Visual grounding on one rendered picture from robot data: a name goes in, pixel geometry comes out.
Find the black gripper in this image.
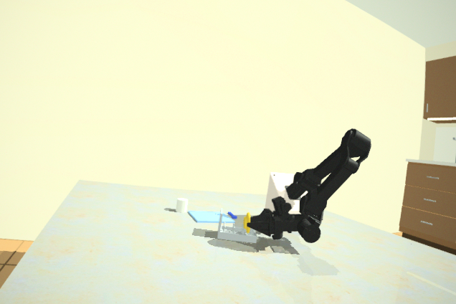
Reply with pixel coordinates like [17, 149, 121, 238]
[247, 209, 295, 239]

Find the white cylinder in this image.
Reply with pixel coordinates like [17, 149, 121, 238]
[176, 198, 188, 213]

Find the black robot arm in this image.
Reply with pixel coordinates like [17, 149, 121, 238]
[272, 128, 372, 243]

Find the yellow plate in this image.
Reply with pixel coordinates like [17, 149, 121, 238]
[243, 212, 250, 234]

